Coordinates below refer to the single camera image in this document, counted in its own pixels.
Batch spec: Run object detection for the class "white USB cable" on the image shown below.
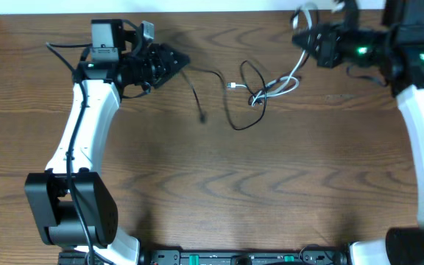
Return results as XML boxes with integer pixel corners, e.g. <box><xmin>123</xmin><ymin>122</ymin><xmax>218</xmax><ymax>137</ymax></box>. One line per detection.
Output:
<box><xmin>227</xmin><ymin>3</ymin><xmax>319</xmax><ymax>107</ymax></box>

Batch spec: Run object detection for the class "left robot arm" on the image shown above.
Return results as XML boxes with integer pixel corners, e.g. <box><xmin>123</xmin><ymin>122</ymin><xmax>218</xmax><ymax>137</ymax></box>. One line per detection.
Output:
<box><xmin>24</xmin><ymin>19</ymin><xmax>190</xmax><ymax>264</ymax></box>

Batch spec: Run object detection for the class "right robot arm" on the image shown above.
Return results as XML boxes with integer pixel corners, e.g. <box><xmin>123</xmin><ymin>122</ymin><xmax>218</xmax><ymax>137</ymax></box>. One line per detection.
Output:
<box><xmin>292</xmin><ymin>1</ymin><xmax>424</xmax><ymax>264</ymax></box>

